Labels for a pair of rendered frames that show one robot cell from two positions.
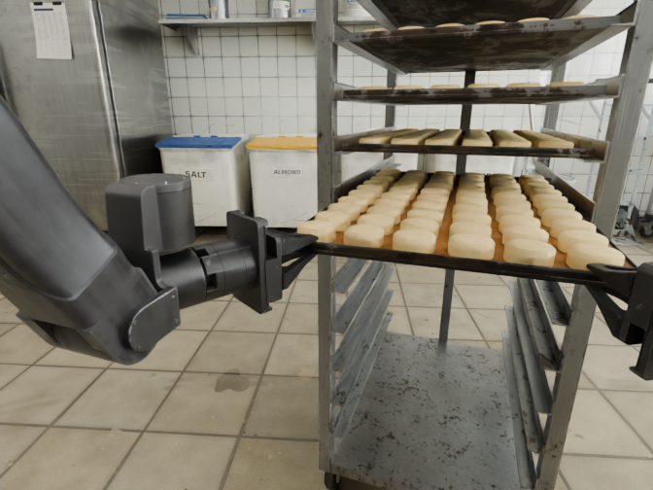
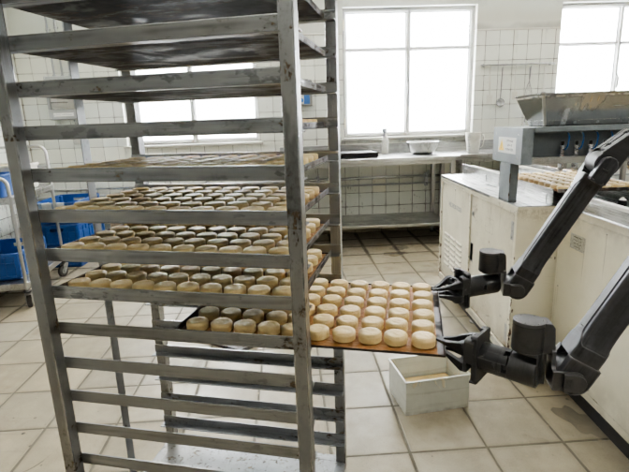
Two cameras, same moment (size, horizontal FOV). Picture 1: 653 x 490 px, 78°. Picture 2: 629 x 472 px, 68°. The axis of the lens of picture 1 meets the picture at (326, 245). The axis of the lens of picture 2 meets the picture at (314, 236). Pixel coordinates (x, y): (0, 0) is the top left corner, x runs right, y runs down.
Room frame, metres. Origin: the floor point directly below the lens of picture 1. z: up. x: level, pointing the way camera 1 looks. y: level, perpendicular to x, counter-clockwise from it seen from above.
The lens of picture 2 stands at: (0.82, 0.88, 1.23)
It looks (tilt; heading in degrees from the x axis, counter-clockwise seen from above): 14 degrees down; 263
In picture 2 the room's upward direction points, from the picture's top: 2 degrees counter-clockwise
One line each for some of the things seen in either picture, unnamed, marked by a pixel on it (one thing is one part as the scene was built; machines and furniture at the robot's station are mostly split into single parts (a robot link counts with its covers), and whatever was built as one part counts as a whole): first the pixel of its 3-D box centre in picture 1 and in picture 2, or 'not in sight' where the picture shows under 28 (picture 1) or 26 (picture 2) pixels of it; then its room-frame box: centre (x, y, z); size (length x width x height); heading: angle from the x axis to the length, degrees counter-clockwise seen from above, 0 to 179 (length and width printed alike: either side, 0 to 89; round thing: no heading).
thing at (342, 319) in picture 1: (373, 271); (185, 435); (1.03, -0.13, 0.51); 0.64 x 0.03 x 0.03; 161
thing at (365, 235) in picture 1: (363, 236); (422, 327); (0.48, -0.05, 0.78); 0.05 x 0.05 x 0.02
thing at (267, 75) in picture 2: not in sight; (145, 82); (1.03, -0.13, 1.32); 0.64 x 0.03 x 0.03; 161
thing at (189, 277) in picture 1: (168, 275); (524, 365); (0.35, 0.15, 0.78); 0.07 x 0.06 x 0.07; 131
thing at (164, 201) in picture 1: (135, 252); (546, 350); (0.32, 0.16, 0.81); 0.12 x 0.09 x 0.12; 162
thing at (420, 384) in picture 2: not in sight; (427, 382); (0.12, -0.93, 0.08); 0.30 x 0.22 x 0.16; 3
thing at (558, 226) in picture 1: (571, 230); (380, 287); (0.50, -0.32, 0.78); 0.05 x 0.05 x 0.02
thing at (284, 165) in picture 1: (292, 186); not in sight; (3.11, 0.26, 0.38); 0.64 x 0.54 x 0.77; 177
